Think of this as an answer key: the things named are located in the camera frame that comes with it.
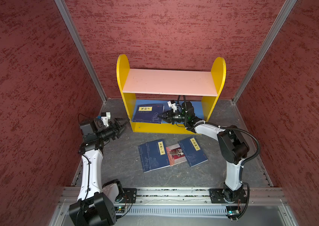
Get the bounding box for right corner aluminium post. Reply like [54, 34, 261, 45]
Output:
[232, 0, 297, 104]

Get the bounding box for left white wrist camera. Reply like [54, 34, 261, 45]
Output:
[101, 112, 111, 128]

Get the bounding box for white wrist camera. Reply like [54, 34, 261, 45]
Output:
[101, 112, 111, 128]
[167, 100, 177, 112]

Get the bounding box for controller board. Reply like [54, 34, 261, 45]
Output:
[226, 206, 241, 219]
[114, 206, 127, 215]

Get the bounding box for right black corrugated cable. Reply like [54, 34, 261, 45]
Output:
[176, 95, 262, 221]

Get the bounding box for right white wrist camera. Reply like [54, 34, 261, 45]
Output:
[167, 100, 177, 112]

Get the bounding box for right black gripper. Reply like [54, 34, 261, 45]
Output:
[159, 108, 188, 124]

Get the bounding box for left controller board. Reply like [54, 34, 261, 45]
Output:
[114, 206, 127, 215]

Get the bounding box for blue book Guiguzi label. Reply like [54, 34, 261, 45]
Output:
[132, 104, 164, 124]

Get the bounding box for yellow pink blue bookshelf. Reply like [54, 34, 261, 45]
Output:
[116, 54, 226, 121]

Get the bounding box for right controller board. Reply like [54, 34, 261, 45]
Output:
[226, 206, 241, 219]

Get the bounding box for red pink picture book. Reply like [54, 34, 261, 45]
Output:
[166, 144, 187, 166]

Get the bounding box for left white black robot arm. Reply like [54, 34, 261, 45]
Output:
[69, 116, 128, 226]

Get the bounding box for blue book yellow label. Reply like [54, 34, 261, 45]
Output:
[146, 139, 170, 171]
[178, 136, 208, 167]

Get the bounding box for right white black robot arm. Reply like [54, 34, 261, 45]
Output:
[159, 101, 261, 203]

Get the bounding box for left corner aluminium post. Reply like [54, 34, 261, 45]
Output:
[55, 0, 108, 104]

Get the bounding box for blue book bottom left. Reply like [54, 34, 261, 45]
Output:
[138, 142, 151, 173]

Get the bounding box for corner aluminium post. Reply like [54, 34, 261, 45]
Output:
[55, 0, 108, 104]
[232, 0, 297, 104]

